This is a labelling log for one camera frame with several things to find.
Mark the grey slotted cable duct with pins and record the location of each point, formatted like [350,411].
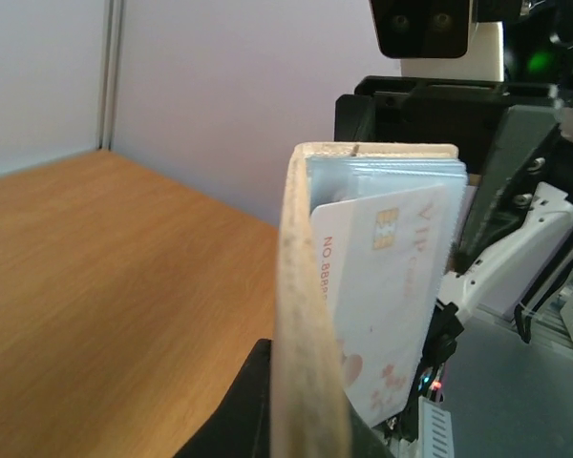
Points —
[435,433]

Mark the beige card holder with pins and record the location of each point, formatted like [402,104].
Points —
[310,410]

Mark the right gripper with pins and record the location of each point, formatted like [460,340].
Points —
[503,133]

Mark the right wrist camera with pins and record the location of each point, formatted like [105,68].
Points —
[446,39]

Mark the white VIP card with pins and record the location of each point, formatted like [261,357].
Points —
[376,259]

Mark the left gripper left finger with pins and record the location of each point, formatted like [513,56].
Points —
[239,427]

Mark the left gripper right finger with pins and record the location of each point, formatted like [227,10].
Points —
[364,442]

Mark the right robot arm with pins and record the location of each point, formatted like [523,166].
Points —
[538,48]

